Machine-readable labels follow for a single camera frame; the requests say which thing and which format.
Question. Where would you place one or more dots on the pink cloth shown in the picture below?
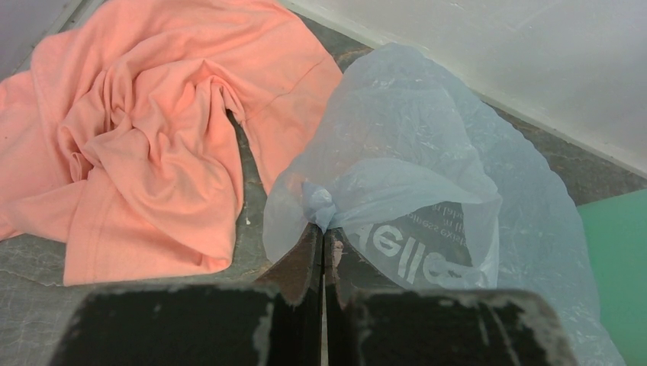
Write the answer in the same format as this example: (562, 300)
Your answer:
(120, 139)

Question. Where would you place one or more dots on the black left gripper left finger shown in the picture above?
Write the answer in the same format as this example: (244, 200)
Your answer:
(273, 320)

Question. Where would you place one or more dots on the green plastic trash bin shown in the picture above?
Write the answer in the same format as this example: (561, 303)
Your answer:
(615, 229)

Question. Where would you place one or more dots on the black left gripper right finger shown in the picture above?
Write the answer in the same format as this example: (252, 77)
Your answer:
(373, 321)

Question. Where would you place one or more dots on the translucent blue plastic trash bag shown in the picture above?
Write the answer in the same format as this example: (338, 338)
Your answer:
(436, 190)

